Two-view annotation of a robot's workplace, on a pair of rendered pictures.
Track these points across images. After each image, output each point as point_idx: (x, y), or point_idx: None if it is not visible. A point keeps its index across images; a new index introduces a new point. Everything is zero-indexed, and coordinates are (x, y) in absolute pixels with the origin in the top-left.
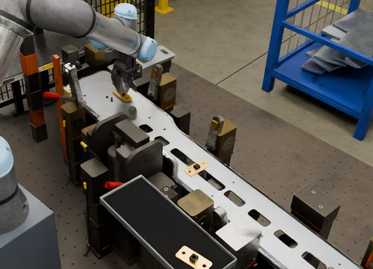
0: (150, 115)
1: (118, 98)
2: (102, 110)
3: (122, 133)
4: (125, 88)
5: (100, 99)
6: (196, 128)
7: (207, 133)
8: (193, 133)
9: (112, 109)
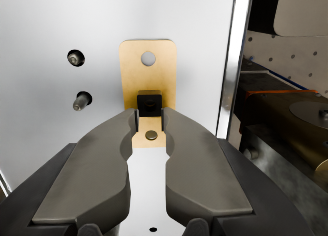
0: (162, 226)
1: (122, 101)
2: (12, 132)
3: None
4: (164, 128)
5: (35, 52)
6: (309, 65)
7: (307, 87)
8: (293, 72)
9: (60, 145)
